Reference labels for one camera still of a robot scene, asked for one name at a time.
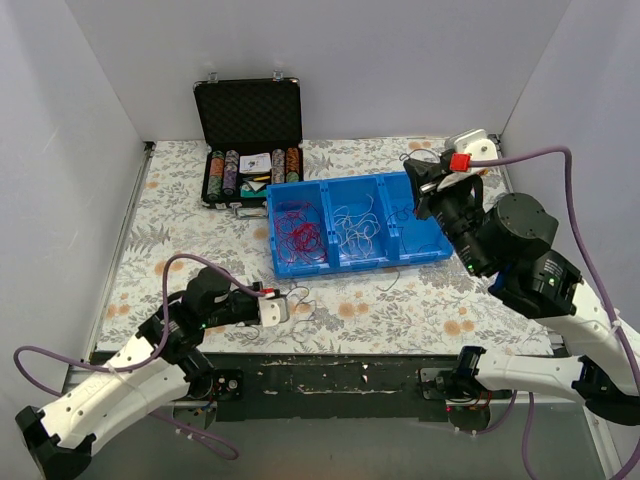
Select red wire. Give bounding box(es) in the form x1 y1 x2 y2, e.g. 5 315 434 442
272 199 329 266

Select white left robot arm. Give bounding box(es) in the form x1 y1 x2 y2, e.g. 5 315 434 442
15 267 263 479

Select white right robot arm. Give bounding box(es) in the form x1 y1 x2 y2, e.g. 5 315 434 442
403 153 639 426

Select blue three-compartment plastic bin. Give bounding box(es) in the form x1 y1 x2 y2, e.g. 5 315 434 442
267 172 453 278

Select floral patterned table mat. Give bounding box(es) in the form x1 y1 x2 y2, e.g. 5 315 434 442
102 137 557 356

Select black poker chip case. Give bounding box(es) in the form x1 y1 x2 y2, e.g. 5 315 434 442
193 73 304 209

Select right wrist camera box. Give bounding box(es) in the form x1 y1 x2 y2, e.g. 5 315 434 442
444 129 498 173

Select black metal base rail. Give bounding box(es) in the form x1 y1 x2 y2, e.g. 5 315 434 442
144 349 506 424

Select white wires in bin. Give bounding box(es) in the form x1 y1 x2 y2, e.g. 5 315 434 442
332 193 379 264

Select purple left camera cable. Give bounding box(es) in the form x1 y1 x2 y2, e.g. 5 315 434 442
12 253 274 460

